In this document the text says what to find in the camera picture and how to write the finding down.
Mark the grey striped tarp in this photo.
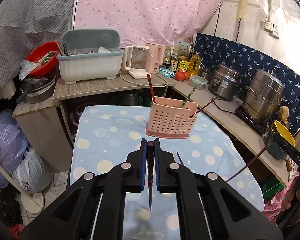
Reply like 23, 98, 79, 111
0, 0, 78, 91

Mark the green chopstick gold band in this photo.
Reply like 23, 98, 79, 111
180, 86, 197, 109

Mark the white plastic bag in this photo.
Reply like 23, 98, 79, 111
12, 149, 53, 193

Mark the purple plastic bag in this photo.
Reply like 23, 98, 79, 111
0, 109, 28, 178

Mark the steel rice cooker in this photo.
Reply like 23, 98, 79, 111
208, 63, 242, 102

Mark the white fan base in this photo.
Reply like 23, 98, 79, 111
19, 191, 46, 215

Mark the white green carton box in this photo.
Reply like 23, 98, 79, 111
175, 40, 191, 57

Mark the pink dotted sheet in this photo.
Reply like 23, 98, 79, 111
73, 0, 223, 48

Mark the steel steamer pot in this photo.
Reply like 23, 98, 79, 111
241, 68, 290, 125

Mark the white hanging cloth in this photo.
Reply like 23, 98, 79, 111
258, 0, 270, 22

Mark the clear food container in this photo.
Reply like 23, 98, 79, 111
189, 75, 208, 90

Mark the pink electric kettle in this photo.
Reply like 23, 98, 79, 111
146, 43, 167, 74

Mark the black frying pan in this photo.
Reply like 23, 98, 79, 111
16, 76, 56, 104

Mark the dark purple chopstick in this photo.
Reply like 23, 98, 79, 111
147, 141, 154, 210

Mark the cooking oil bottle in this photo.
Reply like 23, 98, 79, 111
188, 52, 201, 77

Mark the small steel pot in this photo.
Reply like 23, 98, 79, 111
198, 67, 212, 81

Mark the blue-grey bowl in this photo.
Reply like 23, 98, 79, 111
266, 134, 289, 161

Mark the white hanging strainer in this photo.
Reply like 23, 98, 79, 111
275, 0, 288, 27

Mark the pink perforated utensil holder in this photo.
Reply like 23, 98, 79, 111
145, 96, 199, 139

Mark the wood grain cabinet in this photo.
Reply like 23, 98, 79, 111
12, 74, 177, 173

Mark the pink pineapple print clothing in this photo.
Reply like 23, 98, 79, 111
262, 169, 300, 221

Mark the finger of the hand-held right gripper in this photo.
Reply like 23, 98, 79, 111
272, 133, 300, 173

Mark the white wall socket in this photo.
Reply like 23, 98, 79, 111
265, 21, 281, 39

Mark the pale blue plastic bag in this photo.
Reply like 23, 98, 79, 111
18, 60, 37, 81

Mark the green cloth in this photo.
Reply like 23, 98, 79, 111
262, 177, 288, 198

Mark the red chopstick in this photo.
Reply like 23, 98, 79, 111
146, 74, 156, 104

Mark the yellow bowl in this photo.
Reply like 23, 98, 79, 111
270, 120, 296, 148

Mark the dark maroon chopstick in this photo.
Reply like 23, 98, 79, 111
226, 142, 273, 182

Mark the person's right hand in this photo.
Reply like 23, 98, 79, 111
281, 177, 300, 214

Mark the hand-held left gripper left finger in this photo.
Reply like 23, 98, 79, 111
20, 138, 148, 240

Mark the red plastic basin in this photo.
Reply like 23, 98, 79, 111
26, 41, 60, 78

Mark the grey-blue dish rack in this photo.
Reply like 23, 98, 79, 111
56, 29, 124, 85

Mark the dark sauce bottle yellow label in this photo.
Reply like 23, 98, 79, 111
170, 49, 180, 72

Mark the yellow loofah sponge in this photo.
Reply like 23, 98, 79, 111
278, 105, 290, 123

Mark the blue wipes packet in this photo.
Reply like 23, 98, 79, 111
158, 67, 176, 78

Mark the dark blue printed cloth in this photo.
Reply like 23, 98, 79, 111
193, 32, 300, 133

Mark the black induction cooktop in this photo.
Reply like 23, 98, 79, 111
235, 104, 268, 136

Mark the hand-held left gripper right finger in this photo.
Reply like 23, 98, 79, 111
153, 138, 283, 240

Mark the white kettle cable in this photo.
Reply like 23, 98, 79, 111
119, 72, 170, 87

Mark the curved wooden counter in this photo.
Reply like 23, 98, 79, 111
169, 79, 291, 188

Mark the white glass kettle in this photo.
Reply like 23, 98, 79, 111
121, 44, 151, 79

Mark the light blue dotted tablecloth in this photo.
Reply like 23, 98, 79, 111
68, 106, 265, 240

